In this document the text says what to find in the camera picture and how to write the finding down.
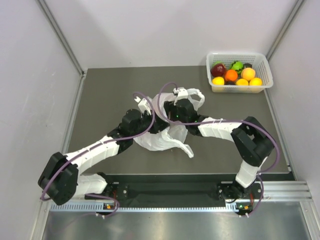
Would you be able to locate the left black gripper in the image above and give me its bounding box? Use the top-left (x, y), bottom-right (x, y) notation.
top-left (131, 109), bottom-right (170, 138)

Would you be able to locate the white printed plastic bag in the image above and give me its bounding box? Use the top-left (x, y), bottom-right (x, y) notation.
top-left (133, 93), bottom-right (194, 158)

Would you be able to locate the orange fruit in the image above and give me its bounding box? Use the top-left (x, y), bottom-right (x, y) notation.
top-left (224, 69), bottom-right (238, 82)

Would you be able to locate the pink peach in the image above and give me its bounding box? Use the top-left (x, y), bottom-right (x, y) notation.
top-left (241, 67), bottom-right (256, 81)

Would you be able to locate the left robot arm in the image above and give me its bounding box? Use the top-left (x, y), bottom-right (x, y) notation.
top-left (38, 109), bottom-right (169, 206)

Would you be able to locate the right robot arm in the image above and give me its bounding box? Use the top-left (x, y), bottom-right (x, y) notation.
top-left (163, 99), bottom-right (275, 199)

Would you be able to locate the dark purple fruit front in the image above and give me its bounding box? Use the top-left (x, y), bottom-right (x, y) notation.
top-left (225, 81), bottom-right (236, 86)

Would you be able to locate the dark purple fruit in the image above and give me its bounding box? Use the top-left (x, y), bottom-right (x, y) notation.
top-left (225, 81), bottom-right (236, 86)
top-left (243, 63), bottom-right (252, 68)

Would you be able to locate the green striped fruit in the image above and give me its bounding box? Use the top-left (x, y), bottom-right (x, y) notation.
top-left (230, 61), bottom-right (245, 73)

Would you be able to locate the dark purple fruit back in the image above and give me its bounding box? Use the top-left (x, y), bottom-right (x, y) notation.
top-left (243, 63), bottom-right (252, 68)

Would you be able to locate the yellow lemon left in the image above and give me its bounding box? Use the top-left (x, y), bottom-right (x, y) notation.
top-left (212, 76), bottom-right (225, 86)

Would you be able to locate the yellow lemon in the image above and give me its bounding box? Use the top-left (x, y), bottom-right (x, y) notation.
top-left (235, 78), bottom-right (249, 86)
top-left (249, 77), bottom-right (263, 86)
top-left (212, 76), bottom-right (225, 86)

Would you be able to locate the red apple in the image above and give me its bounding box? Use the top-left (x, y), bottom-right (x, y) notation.
top-left (210, 63), bottom-right (226, 77)

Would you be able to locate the yellow lemon middle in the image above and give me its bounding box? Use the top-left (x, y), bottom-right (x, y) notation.
top-left (235, 78), bottom-right (249, 86)

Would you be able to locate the yellow lemon right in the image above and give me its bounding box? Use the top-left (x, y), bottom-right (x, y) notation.
top-left (249, 77), bottom-right (263, 86)

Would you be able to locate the white perforated plastic basket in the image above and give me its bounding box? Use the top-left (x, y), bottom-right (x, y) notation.
top-left (206, 52), bottom-right (274, 94)

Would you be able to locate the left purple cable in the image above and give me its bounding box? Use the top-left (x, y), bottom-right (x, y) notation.
top-left (40, 91), bottom-right (156, 218)

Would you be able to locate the purple cable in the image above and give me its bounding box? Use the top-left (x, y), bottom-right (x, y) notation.
top-left (157, 81), bottom-right (280, 218)
top-left (40, 91), bottom-right (156, 218)

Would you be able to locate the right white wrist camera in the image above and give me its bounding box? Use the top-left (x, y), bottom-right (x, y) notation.
top-left (173, 87), bottom-right (189, 105)

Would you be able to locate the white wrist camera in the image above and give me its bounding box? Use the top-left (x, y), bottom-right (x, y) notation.
top-left (134, 96), bottom-right (153, 116)
top-left (173, 87), bottom-right (189, 105)

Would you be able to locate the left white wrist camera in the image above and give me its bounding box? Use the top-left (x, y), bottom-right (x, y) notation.
top-left (134, 96), bottom-right (153, 116)

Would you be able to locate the slotted cable duct rail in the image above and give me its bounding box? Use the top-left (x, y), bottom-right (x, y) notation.
top-left (49, 200), bottom-right (253, 213)

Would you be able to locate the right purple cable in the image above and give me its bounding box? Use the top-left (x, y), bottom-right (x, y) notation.
top-left (157, 81), bottom-right (280, 218)

